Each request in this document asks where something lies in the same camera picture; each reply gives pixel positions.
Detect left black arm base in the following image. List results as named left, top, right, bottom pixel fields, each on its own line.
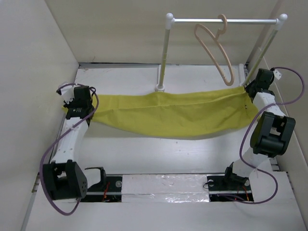
left=81, top=167, right=123, bottom=203

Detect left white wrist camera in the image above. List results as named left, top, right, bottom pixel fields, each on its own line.
left=56, top=83, right=74, bottom=103

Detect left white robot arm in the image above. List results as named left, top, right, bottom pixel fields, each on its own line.
left=40, top=84, right=108, bottom=201

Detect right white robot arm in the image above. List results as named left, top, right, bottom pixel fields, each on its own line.
left=222, top=68, right=295, bottom=190

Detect yellow-green trousers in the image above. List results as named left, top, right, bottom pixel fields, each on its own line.
left=93, top=87, right=258, bottom=138

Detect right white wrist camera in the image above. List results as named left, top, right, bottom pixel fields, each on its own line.
left=271, top=68, right=282, bottom=81

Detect wooden clothes hanger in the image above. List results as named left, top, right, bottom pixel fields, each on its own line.
left=193, top=14, right=234, bottom=86

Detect white clothes rack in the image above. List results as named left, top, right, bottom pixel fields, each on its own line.
left=155, top=13, right=288, bottom=92

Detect silver tape strip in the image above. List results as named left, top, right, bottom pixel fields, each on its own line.
left=121, top=174, right=210, bottom=203

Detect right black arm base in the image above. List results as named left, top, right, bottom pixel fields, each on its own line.
left=203, top=163, right=254, bottom=202

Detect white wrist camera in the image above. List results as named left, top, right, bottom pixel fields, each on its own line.
left=271, top=68, right=282, bottom=81
left=56, top=83, right=74, bottom=103

